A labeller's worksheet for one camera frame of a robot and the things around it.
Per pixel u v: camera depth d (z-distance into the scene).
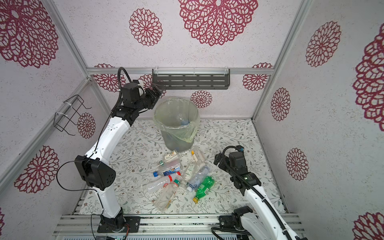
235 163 0.60
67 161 0.44
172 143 1.01
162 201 0.81
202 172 0.90
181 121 0.98
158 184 0.82
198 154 0.99
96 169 0.47
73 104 0.80
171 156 0.92
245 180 0.54
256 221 0.57
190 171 0.86
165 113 0.91
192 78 0.96
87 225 0.75
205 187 0.81
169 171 0.87
